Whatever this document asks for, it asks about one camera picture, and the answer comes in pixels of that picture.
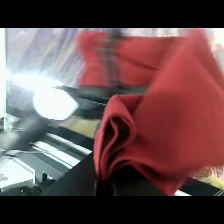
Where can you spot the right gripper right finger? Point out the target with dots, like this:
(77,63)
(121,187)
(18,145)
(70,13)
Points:
(138,185)

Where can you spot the silver frame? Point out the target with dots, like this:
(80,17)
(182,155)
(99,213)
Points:
(50,156)

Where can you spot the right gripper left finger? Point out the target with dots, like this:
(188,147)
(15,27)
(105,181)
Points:
(75,181)

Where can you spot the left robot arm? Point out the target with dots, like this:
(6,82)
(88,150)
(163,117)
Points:
(55,105)

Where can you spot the red garment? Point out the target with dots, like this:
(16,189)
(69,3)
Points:
(180,110)

